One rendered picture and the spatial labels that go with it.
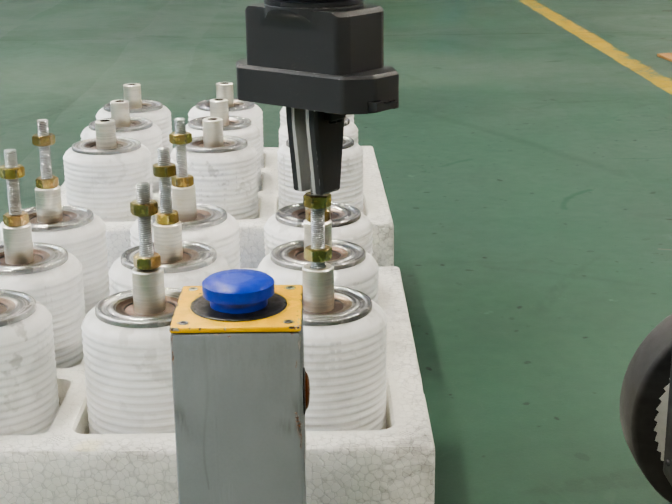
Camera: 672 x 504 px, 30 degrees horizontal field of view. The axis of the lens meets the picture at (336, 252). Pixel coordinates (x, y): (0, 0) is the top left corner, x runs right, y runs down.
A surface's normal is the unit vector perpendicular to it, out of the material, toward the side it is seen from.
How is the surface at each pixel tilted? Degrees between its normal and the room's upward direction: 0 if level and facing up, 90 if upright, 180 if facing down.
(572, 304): 0
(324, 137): 90
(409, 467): 90
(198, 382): 90
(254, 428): 90
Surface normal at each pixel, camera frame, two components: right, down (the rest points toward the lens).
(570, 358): -0.01, -0.96
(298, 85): -0.62, 0.24
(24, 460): 0.01, 0.29
